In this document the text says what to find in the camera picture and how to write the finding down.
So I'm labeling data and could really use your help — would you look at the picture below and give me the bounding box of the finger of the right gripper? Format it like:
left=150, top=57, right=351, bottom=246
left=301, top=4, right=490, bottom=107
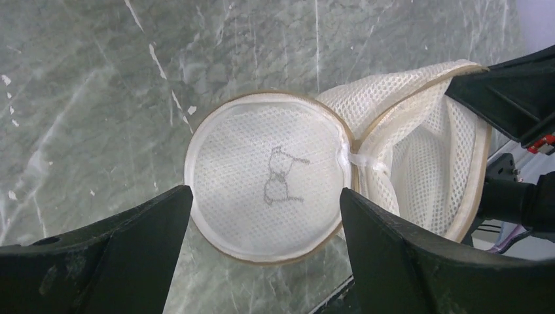
left=446, top=46, right=554, bottom=148

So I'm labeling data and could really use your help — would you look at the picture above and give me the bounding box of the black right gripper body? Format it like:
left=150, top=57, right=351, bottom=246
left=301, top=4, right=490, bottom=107
left=527, top=134, right=555, bottom=155

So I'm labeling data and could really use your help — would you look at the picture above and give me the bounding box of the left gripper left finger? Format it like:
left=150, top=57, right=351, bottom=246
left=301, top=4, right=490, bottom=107
left=1, top=185, right=193, bottom=313

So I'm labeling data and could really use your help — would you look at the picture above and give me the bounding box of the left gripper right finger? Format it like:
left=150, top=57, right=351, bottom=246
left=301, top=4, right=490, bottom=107
left=340, top=188, right=554, bottom=313

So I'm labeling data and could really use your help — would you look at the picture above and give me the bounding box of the white mesh laundry bag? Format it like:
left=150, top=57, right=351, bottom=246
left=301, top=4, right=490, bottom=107
left=184, top=60, right=492, bottom=265

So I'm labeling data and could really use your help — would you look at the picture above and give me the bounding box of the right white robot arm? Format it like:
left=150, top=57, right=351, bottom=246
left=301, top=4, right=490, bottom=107
left=446, top=46, right=554, bottom=253

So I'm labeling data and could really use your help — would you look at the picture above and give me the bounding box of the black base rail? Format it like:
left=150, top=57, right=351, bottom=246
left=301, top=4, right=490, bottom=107
left=309, top=275, right=362, bottom=314

